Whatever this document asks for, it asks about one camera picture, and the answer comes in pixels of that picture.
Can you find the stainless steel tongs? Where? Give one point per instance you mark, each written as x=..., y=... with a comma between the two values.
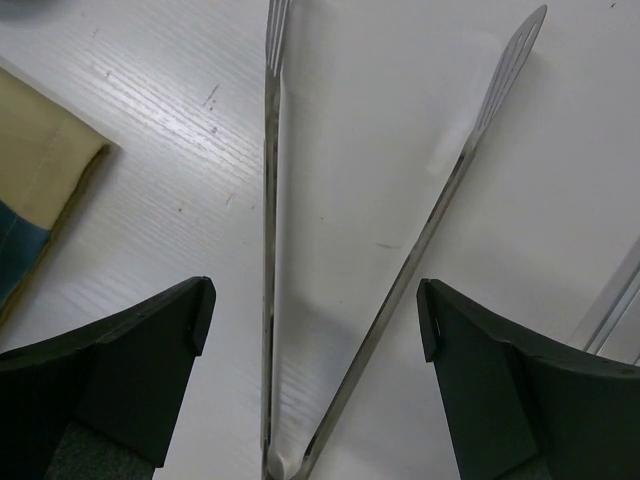
x=510, y=64

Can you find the blue beige placemat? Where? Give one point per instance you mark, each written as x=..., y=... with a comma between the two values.
x=47, y=157

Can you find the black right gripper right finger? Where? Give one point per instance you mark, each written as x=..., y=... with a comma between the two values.
x=520, y=405

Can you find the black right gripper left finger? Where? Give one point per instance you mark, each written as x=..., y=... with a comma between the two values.
x=102, y=401

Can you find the aluminium rail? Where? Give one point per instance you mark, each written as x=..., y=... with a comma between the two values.
x=610, y=328

